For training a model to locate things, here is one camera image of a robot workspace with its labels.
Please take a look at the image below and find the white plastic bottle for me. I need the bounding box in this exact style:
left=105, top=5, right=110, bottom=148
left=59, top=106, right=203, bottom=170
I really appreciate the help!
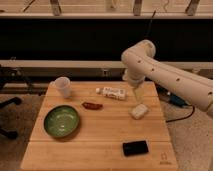
left=96, top=87, right=126, bottom=100

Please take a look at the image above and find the red chili pepper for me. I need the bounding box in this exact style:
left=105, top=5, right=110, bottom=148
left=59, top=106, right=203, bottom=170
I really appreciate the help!
left=82, top=102, right=103, bottom=110

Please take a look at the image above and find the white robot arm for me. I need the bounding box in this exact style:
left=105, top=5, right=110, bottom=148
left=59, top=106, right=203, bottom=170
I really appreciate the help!
left=121, top=40, right=213, bottom=118

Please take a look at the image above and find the translucent plastic cup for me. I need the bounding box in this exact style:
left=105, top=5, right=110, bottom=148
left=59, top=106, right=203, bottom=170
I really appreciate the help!
left=54, top=77, right=71, bottom=98

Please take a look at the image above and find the black cable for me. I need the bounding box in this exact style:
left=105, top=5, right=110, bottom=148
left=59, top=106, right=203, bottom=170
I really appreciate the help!
left=143, top=9, right=157, bottom=43

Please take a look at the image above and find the green ceramic bowl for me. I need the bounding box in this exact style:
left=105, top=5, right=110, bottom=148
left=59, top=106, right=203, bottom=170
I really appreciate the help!
left=43, top=105, right=80, bottom=138

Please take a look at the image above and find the black office chair base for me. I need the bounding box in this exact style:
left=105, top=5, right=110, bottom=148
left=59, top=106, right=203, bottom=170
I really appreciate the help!
left=0, top=96, right=24, bottom=140

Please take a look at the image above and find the black smartphone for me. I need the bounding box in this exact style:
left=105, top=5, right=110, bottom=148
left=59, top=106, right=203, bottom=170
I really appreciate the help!
left=122, top=140, right=149, bottom=156

